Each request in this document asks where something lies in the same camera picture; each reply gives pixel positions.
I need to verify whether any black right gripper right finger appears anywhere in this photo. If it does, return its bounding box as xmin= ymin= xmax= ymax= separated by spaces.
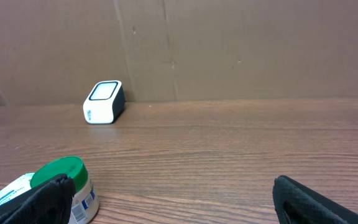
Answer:
xmin=272 ymin=175 xmax=358 ymax=224

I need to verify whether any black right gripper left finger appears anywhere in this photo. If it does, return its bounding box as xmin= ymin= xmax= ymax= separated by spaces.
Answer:
xmin=0 ymin=174 xmax=76 ymax=224

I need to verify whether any green lid jar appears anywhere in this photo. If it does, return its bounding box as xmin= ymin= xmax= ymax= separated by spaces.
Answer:
xmin=30 ymin=156 xmax=99 ymax=224

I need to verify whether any teal snack packet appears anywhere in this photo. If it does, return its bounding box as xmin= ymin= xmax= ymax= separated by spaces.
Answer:
xmin=0 ymin=173 xmax=34 ymax=206

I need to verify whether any white barcode scanner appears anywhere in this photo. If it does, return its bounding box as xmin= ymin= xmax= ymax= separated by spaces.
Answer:
xmin=83 ymin=80 xmax=126 ymax=124

